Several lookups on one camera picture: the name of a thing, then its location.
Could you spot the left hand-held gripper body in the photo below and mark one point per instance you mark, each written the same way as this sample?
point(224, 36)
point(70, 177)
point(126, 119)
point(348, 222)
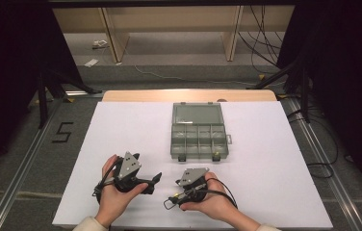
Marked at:
point(129, 166)

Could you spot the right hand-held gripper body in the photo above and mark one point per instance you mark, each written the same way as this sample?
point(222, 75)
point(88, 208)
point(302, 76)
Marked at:
point(192, 176)

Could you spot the grey transparent compartment box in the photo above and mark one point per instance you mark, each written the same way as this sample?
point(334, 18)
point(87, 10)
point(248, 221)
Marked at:
point(198, 141)

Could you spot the person's right hand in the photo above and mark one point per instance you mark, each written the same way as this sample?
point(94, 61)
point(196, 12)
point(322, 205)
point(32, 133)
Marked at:
point(216, 202)

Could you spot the person's left hand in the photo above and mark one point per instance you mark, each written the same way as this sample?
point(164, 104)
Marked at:
point(115, 200)

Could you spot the light wooden table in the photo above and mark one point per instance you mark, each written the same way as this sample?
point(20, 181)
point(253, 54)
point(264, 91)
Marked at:
point(137, 95)

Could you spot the black metal stand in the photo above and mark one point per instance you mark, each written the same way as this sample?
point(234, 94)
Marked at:
point(304, 96)
point(42, 106)

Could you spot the light wooden bench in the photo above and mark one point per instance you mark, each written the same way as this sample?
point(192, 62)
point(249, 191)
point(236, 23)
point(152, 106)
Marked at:
point(169, 19)

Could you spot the black curtain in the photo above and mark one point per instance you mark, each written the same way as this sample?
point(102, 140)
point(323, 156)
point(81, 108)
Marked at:
point(346, 64)
point(9, 64)

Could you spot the short aluminium floor rail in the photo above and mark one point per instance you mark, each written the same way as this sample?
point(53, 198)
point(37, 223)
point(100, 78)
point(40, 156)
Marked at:
point(82, 93)

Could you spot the long aluminium floor rail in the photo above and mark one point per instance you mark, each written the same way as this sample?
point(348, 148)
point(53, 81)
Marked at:
point(321, 160)
point(28, 160)

